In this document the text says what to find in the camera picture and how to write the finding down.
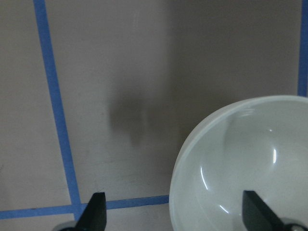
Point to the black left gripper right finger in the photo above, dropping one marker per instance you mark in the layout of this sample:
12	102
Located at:
257	215

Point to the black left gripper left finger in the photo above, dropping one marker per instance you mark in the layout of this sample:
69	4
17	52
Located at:
94	217

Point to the white ceramic bowl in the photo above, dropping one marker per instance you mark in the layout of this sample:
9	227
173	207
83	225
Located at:
260	145

